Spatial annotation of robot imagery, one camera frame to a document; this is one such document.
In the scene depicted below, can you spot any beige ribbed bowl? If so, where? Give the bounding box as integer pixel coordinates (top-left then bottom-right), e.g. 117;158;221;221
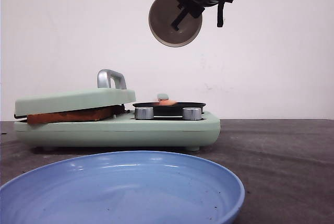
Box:
148;0;202;48

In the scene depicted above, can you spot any pink shrimp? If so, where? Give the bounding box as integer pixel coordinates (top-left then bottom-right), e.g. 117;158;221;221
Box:
153;99;177;106

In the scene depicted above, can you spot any mint green sandwich maker lid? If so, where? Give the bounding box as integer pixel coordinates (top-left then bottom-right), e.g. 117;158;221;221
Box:
14;69;136;119

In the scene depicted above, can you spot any white bread slice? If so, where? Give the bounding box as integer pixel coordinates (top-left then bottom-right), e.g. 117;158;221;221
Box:
27;105;125;124

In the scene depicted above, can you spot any mint green breakfast maker base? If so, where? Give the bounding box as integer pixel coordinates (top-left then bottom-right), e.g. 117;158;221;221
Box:
14;111;221;150

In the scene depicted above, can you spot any black round frying pan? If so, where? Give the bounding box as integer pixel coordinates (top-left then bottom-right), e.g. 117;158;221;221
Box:
133;102;206;116

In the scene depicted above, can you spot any right silver control knob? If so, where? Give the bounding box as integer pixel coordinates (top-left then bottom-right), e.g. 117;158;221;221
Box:
182;107;202;121

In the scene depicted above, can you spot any silver control knob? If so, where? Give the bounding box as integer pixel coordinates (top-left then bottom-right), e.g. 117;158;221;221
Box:
135;107;154;120
182;107;202;121

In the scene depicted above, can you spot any left silver control knob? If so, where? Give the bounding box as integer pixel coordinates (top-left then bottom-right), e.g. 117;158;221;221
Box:
135;107;154;120

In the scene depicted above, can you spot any blue round plate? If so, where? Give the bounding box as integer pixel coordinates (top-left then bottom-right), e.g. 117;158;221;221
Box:
1;151;245;223

